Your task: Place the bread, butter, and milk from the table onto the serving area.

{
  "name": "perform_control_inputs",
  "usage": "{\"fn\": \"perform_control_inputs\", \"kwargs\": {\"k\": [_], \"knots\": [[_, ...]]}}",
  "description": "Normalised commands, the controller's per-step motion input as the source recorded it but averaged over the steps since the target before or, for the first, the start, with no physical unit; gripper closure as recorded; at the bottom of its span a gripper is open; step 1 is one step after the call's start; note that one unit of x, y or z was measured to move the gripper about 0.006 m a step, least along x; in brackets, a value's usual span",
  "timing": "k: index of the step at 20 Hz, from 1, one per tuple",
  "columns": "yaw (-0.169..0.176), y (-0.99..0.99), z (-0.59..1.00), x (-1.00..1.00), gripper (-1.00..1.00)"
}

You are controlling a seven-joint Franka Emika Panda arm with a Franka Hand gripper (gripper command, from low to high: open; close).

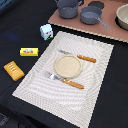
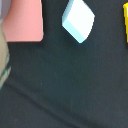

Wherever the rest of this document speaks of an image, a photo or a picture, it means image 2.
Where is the light blue milk carton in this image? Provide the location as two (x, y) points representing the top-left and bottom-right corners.
(62, 0), (95, 43)

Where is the yellow butter box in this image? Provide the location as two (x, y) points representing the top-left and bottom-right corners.
(123, 2), (128, 43)

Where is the pink serving board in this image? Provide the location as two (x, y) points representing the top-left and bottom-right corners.
(3, 0), (43, 42)

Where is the beige striped placemat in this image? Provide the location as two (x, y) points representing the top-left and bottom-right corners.
(0, 20), (11, 89)

